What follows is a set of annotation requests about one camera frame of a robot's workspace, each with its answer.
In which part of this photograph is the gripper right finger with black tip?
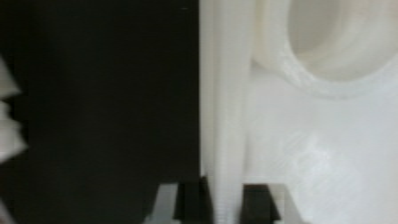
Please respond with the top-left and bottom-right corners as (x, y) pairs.
(240, 182), (309, 224)

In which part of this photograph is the gripper left finger with black tip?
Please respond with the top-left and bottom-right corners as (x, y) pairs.
(140, 179), (213, 224)

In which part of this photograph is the white square table top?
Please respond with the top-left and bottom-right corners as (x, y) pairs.
(199, 0), (398, 224)

